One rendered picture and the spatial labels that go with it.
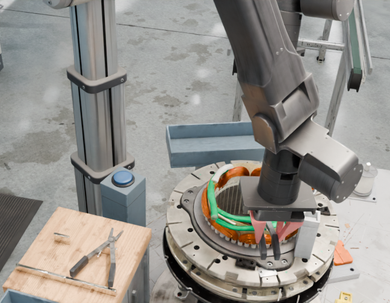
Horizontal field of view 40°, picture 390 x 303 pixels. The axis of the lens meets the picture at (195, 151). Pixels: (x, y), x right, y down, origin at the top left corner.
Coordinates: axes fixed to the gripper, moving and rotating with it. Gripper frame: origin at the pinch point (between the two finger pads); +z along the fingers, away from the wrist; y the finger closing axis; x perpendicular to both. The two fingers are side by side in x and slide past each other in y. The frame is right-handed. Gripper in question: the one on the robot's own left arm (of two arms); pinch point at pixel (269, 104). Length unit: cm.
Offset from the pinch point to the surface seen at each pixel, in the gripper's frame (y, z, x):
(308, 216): 0.9, 17.5, -9.3
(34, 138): 141, 74, 167
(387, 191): 74, 34, -18
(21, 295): -24, 34, 29
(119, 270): -12.6, 30.7, 18.1
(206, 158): 23.8, 20.0, 19.0
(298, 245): 0.1, 22.8, -8.6
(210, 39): 295, 23, 135
